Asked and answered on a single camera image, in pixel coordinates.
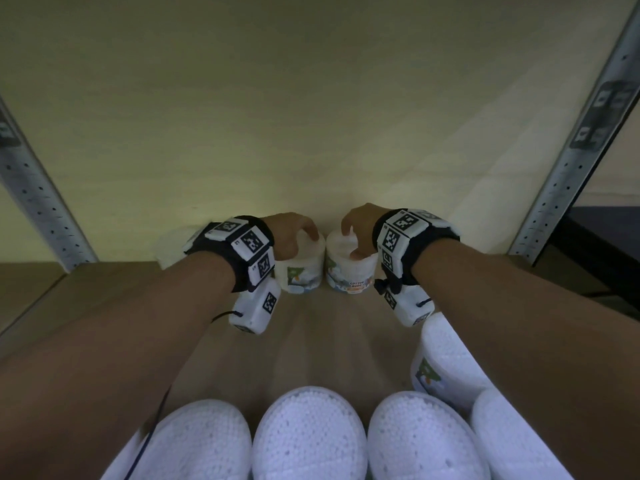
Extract person's right hand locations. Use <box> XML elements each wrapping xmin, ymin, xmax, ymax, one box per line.
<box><xmin>339</xmin><ymin>203</ymin><xmax>386</xmax><ymax>261</ymax></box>

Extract person's left hand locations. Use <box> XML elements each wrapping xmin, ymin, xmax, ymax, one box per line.
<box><xmin>262</xmin><ymin>212</ymin><xmax>321</xmax><ymax>263</ymax></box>

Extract grey metal shelf wooden boards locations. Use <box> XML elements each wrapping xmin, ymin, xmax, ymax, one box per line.
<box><xmin>0</xmin><ymin>0</ymin><xmax>640</xmax><ymax>425</ymax></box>

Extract group of white cotton-swab tubs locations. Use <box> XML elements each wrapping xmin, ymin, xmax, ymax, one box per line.
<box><xmin>99</xmin><ymin>312</ymin><xmax>576</xmax><ymax>480</ymax></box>

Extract person's left forearm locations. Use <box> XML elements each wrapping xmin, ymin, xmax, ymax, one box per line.
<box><xmin>0</xmin><ymin>252</ymin><xmax>239</xmax><ymax>480</ymax></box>

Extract person's right forearm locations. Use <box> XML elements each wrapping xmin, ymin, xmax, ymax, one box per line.
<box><xmin>409</xmin><ymin>239</ymin><xmax>640</xmax><ymax>480</ymax></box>

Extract black wristband with marker tags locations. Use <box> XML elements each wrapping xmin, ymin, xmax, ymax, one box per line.
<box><xmin>183</xmin><ymin>216</ymin><xmax>277</xmax><ymax>294</ymax></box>
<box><xmin>372</xmin><ymin>208</ymin><xmax>461</xmax><ymax>288</ymax></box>

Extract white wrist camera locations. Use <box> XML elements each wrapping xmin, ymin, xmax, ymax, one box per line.
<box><xmin>375</xmin><ymin>279</ymin><xmax>435</xmax><ymax>328</ymax></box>
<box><xmin>228</xmin><ymin>278</ymin><xmax>283</xmax><ymax>335</ymax></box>

